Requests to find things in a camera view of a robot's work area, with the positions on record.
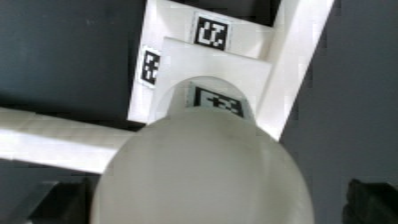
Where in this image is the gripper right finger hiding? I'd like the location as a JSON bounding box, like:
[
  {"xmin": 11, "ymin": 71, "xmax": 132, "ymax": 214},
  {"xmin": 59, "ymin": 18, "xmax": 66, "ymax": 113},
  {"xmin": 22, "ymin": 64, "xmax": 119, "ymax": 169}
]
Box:
[{"xmin": 343, "ymin": 179, "xmax": 398, "ymax": 224}]

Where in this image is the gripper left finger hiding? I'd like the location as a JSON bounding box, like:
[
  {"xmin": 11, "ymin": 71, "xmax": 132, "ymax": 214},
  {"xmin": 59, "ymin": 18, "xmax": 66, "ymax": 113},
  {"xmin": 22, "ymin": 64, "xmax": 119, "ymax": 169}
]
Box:
[{"xmin": 0, "ymin": 178, "xmax": 96, "ymax": 224}]

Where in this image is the white lamp bulb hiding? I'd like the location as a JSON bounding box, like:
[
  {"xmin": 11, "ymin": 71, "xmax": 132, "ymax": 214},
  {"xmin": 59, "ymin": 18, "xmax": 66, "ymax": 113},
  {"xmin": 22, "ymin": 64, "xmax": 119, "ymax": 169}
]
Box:
[{"xmin": 89, "ymin": 76, "xmax": 316, "ymax": 224}]

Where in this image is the white lamp base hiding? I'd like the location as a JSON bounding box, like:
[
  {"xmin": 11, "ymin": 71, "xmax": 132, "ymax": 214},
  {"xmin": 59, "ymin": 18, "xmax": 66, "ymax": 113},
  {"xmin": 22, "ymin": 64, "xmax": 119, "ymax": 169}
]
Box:
[{"xmin": 128, "ymin": 0, "xmax": 274, "ymax": 123}]

